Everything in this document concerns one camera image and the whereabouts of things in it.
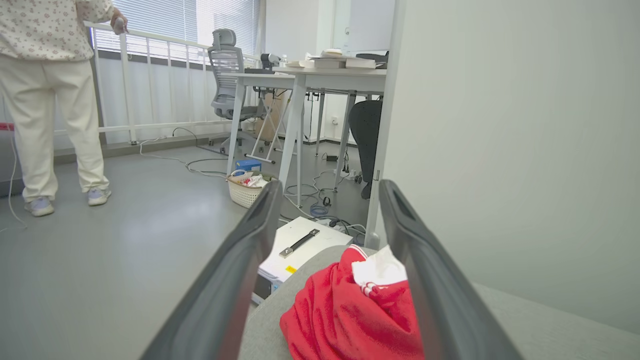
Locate white floor cable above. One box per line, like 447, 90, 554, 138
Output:
139, 136, 228, 178

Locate window blinds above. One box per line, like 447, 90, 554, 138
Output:
92, 0, 261, 56

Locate stack of white books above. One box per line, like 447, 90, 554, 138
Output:
285, 48, 377, 70

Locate grey mesh office chair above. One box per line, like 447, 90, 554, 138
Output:
207, 28, 271, 151

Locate white partition panel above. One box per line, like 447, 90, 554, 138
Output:
364, 0, 640, 336

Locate black office chair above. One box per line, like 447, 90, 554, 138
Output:
348, 99, 383, 200

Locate white power strip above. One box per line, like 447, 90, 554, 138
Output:
315, 216, 368, 236

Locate red and white shirt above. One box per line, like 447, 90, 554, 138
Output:
279, 244, 426, 360

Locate brown cardboard box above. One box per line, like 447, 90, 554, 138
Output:
255, 90, 291, 143

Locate person's hand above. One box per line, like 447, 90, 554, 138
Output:
110, 7, 130, 36

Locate white folding rack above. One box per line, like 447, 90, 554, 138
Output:
245, 90, 293, 165

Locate small white desk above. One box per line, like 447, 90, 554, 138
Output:
222, 72, 296, 176

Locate large white desk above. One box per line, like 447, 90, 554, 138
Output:
277, 67, 388, 208

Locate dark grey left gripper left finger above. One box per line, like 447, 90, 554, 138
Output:
141, 180, 284, 360

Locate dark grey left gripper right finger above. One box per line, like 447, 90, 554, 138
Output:
378, 179, 524, 360

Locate white metal railing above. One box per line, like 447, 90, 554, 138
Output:
82, 21, 261, 146

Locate person in cream clothes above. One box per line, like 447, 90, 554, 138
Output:
0, 0, 130, 218

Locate white plastic laundry basket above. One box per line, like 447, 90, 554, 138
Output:
226, 170, 278, 209

